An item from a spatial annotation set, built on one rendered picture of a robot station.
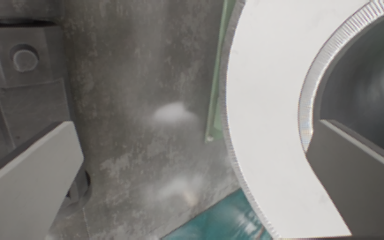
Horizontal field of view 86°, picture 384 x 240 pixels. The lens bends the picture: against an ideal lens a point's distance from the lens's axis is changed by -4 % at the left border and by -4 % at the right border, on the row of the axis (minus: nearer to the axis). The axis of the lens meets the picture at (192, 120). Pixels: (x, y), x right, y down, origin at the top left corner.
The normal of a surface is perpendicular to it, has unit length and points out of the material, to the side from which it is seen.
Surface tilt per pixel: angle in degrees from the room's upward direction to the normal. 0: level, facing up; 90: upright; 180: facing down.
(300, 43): 90
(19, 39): 0
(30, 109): 0
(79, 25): 0
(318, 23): 90
